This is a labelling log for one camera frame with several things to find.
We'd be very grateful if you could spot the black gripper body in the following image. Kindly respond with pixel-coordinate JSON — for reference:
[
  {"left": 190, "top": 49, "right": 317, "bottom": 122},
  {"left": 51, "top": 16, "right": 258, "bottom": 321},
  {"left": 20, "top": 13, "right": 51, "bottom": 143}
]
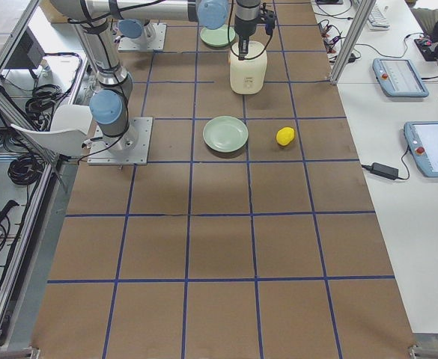
[{"left": 234, "top": 16, "right": 258, "bottom": 37}]

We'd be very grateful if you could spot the white rice cooker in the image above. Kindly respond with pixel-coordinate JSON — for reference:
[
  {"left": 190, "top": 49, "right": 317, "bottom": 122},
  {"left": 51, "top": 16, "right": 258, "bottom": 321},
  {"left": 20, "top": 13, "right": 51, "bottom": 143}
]
[{"left": 229, "top": 40, "right": 267, "bottom": 94}]

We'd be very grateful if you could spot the green plate near arm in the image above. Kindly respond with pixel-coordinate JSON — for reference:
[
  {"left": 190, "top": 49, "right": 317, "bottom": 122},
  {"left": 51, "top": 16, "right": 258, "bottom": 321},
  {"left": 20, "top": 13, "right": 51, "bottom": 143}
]
[
  {"left": 200, "top": 25, "right": 236, "bottom": 47},
  {"left": 203, "top": 116, "right": 249, "bottom": 153}
]

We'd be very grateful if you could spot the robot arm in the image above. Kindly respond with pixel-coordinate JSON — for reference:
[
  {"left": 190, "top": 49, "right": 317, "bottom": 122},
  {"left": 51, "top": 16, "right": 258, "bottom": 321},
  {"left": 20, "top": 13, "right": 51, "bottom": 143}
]
[
  {"left": 51, "top": 1, "right": 228, "bottom": 154},
  {"left": 109, "top": 1, "right": 276, "bottom": 61}
]

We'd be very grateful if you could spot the yellow toy bell pepper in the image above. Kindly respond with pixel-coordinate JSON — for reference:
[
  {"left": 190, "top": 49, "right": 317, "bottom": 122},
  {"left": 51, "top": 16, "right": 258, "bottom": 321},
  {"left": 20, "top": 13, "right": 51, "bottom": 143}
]
[{"left": 276, "top": 126, "right": 295, "bottom": 147}]

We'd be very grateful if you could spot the teach pendant far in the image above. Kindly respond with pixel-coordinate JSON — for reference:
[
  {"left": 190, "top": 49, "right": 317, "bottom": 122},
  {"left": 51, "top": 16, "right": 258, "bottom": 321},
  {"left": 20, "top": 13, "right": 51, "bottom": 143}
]
[{"left": 372, "top": 58, "right": 429, "bottom": 98}]

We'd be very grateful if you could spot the teach pendant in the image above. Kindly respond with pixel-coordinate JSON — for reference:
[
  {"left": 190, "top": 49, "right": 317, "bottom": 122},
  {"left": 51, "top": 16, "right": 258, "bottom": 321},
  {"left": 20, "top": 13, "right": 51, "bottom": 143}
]
[
  {"left": 372, "top": 58, "right": 429, "bottom": 98},
  {"left": 404, "top": 121, "right": 438, "bottom": 177}
]

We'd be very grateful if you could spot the white chair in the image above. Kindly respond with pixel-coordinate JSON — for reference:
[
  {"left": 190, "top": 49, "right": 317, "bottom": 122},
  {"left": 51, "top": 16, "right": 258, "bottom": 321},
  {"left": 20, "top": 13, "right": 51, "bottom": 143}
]
[{"left": 11, "top": 105, "right": 93, "bottom": 157}]

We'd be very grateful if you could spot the black power adapter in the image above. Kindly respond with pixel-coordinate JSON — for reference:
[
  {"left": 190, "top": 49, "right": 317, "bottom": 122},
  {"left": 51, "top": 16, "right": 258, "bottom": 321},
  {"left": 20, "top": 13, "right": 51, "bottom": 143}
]
[{"left": 370, "top": 162, "right": 399, "bottom": 180}]

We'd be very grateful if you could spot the teach pendant near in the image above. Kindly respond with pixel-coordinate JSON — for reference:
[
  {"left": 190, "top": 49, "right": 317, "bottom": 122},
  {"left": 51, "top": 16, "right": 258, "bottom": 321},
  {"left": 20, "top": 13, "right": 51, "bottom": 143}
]
[{"left": 404, "top": 121, "right": 438, "bottom": 177}]

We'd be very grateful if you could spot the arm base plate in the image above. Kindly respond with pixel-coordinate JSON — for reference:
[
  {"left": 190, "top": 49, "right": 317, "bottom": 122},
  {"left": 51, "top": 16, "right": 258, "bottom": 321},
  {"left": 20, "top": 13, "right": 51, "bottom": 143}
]
[
  {"left": 118, "top": 22, "right": 167, "bottom": 52},
  {"left": 86, "top": 117, "right": 153, "bottom": 165}
]

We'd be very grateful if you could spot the aluminium frame post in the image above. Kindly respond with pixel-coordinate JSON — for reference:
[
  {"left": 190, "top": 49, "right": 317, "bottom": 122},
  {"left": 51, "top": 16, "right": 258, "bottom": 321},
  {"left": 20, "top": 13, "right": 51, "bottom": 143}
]
[{"left": 329, "top": 0, "right": 376, "bottom": 85}]

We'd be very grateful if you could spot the black cables bundle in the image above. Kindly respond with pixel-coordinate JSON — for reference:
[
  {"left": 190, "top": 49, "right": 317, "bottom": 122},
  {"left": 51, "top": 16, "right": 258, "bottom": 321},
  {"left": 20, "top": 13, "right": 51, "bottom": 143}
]
[{"left": 0, "top": 52, "right": 83, "bottom": 188}]

